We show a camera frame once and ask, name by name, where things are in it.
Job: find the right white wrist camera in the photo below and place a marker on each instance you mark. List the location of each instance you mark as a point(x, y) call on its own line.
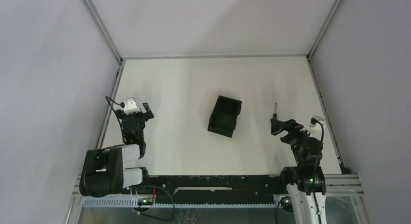
point(316, 125)

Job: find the small green circuit board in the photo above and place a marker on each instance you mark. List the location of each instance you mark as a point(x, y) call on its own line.
point(145, 202)

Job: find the white slotted cable duct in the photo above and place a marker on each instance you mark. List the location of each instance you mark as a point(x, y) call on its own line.
point(111, 202)

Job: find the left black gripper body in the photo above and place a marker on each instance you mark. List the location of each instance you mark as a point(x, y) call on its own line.
point(136, 115)

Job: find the black handled screwdriver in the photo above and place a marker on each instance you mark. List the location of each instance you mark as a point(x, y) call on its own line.
point(275, 111)

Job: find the black mounting rail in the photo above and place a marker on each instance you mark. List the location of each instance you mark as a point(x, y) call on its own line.
point(221, 190)

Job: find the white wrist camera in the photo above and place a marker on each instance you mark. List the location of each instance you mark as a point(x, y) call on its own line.
point(316, 125)
point(130, 106)

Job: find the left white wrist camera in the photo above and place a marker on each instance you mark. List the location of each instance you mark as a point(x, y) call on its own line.
point(130, 106)

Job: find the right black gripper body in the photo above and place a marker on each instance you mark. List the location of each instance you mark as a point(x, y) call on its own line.
point(295, 137)

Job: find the black plastic bin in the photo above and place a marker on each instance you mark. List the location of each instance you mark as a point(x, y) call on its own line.
point(223, 119)

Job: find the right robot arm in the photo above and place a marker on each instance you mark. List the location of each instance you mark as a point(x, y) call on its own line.
point(305, 182)

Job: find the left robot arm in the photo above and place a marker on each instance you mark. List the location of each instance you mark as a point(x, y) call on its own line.
point(104, 171)

